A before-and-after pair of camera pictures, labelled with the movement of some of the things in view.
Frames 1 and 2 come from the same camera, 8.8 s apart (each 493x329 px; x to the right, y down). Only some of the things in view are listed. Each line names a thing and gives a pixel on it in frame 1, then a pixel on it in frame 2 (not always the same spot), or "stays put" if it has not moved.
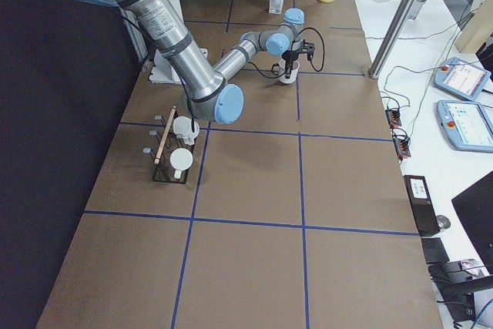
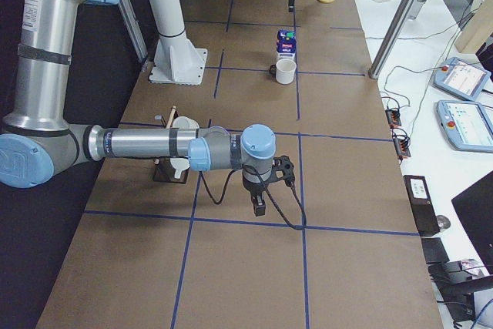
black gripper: x=308 y=48 to x=283 y=168
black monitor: x=474 y=208 stays put
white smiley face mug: x=280 y=68 stays put
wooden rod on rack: x=156 y=160 stays put
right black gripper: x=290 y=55 to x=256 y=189
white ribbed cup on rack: x=180 y=159 stays put
